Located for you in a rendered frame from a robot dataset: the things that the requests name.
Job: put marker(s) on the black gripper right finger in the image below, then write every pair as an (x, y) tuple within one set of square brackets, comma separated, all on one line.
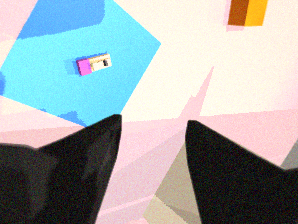
[(233, 185)]

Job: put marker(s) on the beige panel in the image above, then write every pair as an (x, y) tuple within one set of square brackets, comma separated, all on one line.
[(174, 201)]

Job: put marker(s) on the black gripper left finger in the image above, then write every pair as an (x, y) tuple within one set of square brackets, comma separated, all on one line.
[(63, 182)]

